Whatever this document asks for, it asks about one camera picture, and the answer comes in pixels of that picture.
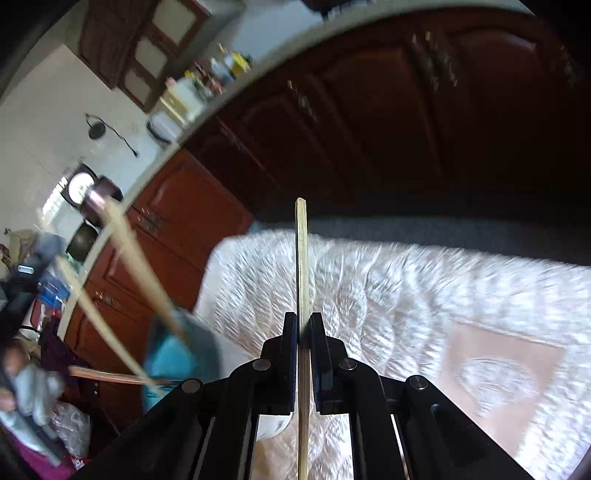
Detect floral utensil holder teal rim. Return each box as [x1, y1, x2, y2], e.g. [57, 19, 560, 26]
[143, 309, 254, 395]

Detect white electric kettle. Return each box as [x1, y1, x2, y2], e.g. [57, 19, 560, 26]
[146, 111, 183, 144]

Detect light bamboo chopstick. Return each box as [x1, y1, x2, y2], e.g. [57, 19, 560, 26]
[100, 197, 187, 343]
[55, 255, 164, 398]

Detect dark wooden base cabinets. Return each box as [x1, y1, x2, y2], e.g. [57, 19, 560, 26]
[57, 6, 591, 416]

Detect yellow oil bottle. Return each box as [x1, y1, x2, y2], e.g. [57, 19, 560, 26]
[229, 51, 250, 79]

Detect wooden wall cabinet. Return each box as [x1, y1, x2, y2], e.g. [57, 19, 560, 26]
[78, 1, 212, 112]

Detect rice cooker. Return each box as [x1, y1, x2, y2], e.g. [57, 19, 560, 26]
[60, 163, 123, 229]

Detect cream microwave oven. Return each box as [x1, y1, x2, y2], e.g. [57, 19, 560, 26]
[159, 77, 206, 128]

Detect brown wooden chopstick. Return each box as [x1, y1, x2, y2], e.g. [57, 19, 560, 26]
[295, 198, 311, 480]

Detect white quilted table cloth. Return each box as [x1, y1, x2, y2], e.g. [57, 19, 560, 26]
[193, 230, 590, 479]

